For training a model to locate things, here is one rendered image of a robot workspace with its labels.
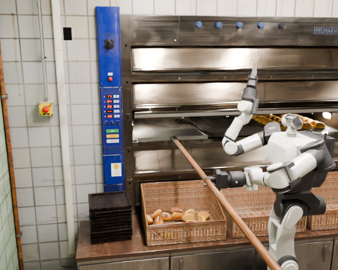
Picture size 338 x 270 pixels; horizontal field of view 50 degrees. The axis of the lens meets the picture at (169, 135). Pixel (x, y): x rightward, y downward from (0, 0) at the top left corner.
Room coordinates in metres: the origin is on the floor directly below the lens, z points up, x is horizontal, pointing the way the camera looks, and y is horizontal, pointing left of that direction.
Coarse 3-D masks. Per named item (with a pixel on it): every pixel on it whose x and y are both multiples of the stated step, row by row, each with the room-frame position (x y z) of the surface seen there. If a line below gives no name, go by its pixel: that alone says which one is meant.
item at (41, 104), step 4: (40, 104) 2.49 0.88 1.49; (44, 104) 2.50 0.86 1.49; (48, 104) 2.50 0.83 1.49; (52, 104) 2.51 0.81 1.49; (40, 108) 2.49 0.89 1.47; (48, 108) 2.50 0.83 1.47; (52, 108) 2.51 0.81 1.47; (40, 112) 2.49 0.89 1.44; (44, 112) 2.50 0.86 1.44; (48, 112) 2.50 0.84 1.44; (52, 112) 2.51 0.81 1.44; (40, 116) 2.50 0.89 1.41
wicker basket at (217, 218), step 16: (144, 192) 2.64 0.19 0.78; (176, 192) 2.68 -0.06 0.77; (192, 192) 2.70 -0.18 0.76; (208, 192) 2.71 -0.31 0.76; (144, 208) 2.37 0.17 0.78; (160, 208) 2.63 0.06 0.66; (192, 208) 2.66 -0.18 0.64; (144, 224) 2.36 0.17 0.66; (160, 224) 2.22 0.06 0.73; (176, 224) 2.23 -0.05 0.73; (192, 224) 2.25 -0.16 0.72; (208, 224) 2.27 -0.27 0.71; (224, 224) 2.28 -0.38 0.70; (160, 240) 2.21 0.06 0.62; (176, 240) 2.23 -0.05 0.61; (192, 240) 2.25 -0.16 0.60; (208, 240) 2.26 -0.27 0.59
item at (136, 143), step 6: (318, 132) 2.99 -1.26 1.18; (324, 132) 2.99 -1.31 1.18; (330, 132) 2.99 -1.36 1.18; (336, 132) 2.99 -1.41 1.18; (210, 138) 2.79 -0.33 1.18; (216, 138) 2.79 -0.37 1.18; (222, 138) 2.80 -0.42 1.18; (240, 138) 2.83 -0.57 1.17; (138, 144) 2.68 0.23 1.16; (144, 144) 2.69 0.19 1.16; (150, 144) 2.70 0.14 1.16; (156, 144) 2.71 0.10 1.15; (162, 144) 2.71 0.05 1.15; (168, 144) 2.72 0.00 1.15; (174, 144) 2.73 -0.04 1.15; (186, 144) 2.75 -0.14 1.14
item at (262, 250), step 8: (176, 144) 2.55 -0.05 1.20; (184, 152) 2.31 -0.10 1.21; (192, 160) 2.12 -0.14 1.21; (200, 168) 1.97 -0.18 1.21; (200, 176) 1.89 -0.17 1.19; (208, 184) 1.74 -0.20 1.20; (216, 192) 1.63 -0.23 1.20; (224, 200) 1.53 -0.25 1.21; (232, 208) 1.45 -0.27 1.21; (232, 216) 1.39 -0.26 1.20; (240, 224) 1.31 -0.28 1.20; (248, 232) 1.24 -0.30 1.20; (248, 240) 1.22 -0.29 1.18; (256, 240) 1.18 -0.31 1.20; (256, 248) 1.15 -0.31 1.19; (264, 248) 1.13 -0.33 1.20; (264, 256) 1.09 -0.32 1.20; (272, 264) 1.04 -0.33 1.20
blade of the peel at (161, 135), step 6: (138, 132) 2.97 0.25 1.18; (144, 132) 2.97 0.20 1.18; (150, 132) 2.97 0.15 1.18; (156, 132) 2.97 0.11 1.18; (162, 132) 2.97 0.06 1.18; (168, 132) 2.98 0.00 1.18; (174, 132) 2.98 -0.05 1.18; (180, 132) 2.98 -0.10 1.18; (186, 132) 2.98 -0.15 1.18; (192, 132) 2.98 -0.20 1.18; (198, 132) 2.98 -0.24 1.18; (138, 138) 2.68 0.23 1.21; (144, 138) 2.69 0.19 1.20; (150, 138) 2.70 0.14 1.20; (156, 138) 2.71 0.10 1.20; (162, 138) 2.72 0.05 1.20; (168, 138) 2.73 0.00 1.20; (180, 138) 2.74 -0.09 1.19; (186, 138) 2.75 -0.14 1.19; (192, 138) 2.76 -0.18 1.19; (198, 138) 2.77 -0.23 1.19; (204, 138) 2.78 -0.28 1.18
